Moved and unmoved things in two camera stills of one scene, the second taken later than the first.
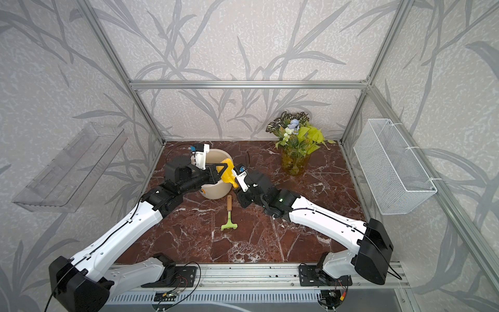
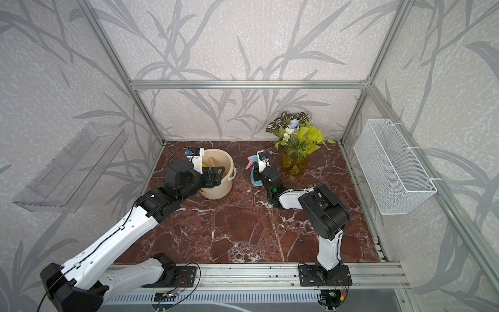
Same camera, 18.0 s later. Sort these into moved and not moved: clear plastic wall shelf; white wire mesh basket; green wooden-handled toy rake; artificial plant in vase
Moved: green wooden-handled toy rake
Not moved: artificial plant in vase; white wire mesh basket; clear plastic wall shelf
